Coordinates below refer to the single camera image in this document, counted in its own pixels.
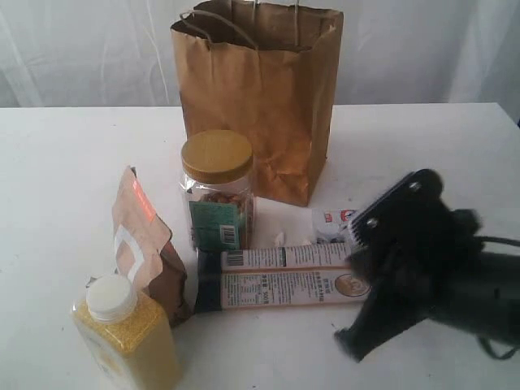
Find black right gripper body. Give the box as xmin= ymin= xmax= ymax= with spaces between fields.
xmin=349 ymin=199 xmax=486 ymax=321

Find yellow millet bottle white cap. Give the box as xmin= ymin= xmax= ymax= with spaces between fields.
xmin=71 ymin=274 xmax=181 ymax=389

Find brown paper shopping bag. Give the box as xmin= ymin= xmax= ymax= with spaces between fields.
xmin=171 ymin=1 xmax=344 ymax=206

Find white blue salt packet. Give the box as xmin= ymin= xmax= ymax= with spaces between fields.
xmin=312 ymin=209 xmax=356 ymax=244

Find clear jar gold lid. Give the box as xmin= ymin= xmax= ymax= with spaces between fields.
xmin=180 ymin=130 xmax=254 ymax=251

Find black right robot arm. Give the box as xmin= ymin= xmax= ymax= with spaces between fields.
xmin=335 ymin=169 xmax=519 ymax=361

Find white backdrop curtain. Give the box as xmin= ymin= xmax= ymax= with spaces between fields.
xmin=1 ymin=1 xmax=519 ymax=118

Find long noodle package dark ends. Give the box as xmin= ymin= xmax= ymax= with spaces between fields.
xmin=195 ymin=243 xmax=371 ymax=313

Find small torn plastic scrap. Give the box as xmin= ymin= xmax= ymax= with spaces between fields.
xmin=85 ymin=275 xmax=102 ymax=289

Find kraft stand-up coffee pouch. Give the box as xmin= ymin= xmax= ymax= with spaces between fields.
xmin=112 ymin=167 xmax=192 ymax=327

